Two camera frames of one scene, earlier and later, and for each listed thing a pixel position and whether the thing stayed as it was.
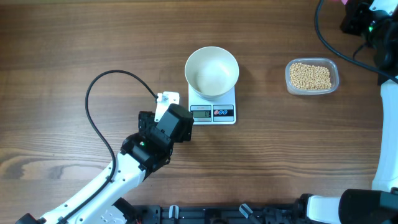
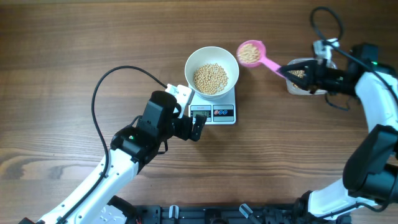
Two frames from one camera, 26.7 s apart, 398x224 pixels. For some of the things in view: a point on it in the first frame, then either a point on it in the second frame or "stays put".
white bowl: (211, 71) stays put
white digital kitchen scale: (216, 111) stays put
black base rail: (227, 214) stays put
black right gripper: (356, 9) -> (308, 81)
